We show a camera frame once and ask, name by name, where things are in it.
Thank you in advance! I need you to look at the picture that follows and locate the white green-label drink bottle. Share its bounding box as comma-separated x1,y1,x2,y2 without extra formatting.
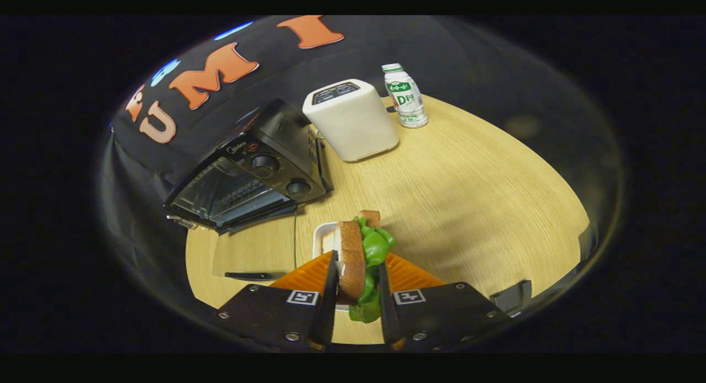
382,63,429,129

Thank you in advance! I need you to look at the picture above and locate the black toaster oven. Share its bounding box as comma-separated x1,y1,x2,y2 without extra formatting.
164,99,334,281

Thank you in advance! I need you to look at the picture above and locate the white rectangular plate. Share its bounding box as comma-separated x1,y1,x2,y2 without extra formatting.
312,222,340,260

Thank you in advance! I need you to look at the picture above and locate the black backdrop cloth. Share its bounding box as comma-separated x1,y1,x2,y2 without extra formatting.
99,15,627,295

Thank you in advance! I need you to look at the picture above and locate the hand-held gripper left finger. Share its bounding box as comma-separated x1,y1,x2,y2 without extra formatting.
211,251,339,353

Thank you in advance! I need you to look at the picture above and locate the white pop-up toaster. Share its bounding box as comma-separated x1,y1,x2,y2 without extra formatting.
302,78,400,163

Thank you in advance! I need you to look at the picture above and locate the toast and lettuce sandwich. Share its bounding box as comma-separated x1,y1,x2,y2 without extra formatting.
322,210,397,324

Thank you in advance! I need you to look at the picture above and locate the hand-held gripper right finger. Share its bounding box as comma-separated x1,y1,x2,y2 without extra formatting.
378,252,512,353

